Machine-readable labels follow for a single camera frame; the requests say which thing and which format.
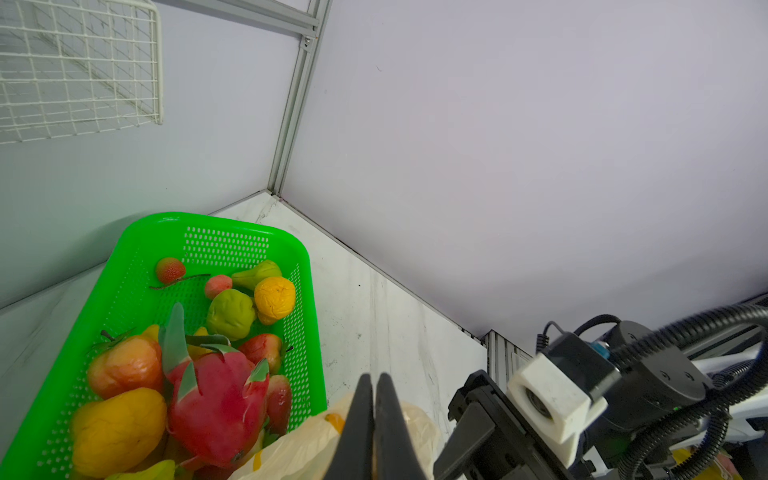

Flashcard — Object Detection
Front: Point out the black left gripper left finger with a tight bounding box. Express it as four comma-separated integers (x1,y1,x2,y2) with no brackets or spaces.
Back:
324,374,375,480

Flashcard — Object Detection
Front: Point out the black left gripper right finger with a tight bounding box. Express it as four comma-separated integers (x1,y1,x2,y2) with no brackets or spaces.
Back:
374,373,426,480

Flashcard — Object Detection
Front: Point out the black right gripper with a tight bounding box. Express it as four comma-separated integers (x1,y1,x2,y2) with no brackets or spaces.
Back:
433,370,573,479

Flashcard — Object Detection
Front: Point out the cream banana print plastic bag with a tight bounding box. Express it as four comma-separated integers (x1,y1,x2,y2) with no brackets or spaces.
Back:
230,393,442,479

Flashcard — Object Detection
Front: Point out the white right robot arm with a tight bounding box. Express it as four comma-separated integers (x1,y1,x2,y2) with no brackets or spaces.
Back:
433,304,767,479

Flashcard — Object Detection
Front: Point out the red fake apple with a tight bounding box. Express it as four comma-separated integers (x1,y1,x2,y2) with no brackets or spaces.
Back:
238,333,284,375

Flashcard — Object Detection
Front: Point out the pink fake dragon fruit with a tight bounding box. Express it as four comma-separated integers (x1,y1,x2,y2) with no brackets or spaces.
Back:
159,303,270,472

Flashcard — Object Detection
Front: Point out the small yellow fake orange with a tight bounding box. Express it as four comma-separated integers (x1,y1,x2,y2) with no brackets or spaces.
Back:
254,277,296,326

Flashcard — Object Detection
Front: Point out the green fake guava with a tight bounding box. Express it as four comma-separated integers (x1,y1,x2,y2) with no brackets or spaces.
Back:
206,289,256,341

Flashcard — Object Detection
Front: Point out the green fake pear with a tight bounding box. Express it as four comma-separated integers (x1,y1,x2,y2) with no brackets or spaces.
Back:
231,260,282,291

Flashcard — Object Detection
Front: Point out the fake peach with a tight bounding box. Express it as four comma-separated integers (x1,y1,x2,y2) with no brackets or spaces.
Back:
86,330,164,400

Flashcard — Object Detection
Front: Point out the small fake strawberry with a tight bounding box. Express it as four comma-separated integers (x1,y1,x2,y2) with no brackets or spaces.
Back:
155,257,186,285

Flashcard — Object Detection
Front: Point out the green plastic fruit basket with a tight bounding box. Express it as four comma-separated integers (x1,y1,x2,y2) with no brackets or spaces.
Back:
0,211,329,480

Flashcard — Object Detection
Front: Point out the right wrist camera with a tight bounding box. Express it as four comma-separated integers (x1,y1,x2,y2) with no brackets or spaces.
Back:
506,332,621,467

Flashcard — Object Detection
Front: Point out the aluminium frame post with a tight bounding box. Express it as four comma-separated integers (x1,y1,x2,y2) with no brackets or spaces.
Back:
167,0,332,197

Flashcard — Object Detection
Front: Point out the white wire wall basket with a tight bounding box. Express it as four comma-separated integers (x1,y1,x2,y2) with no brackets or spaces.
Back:
1,0,164,144

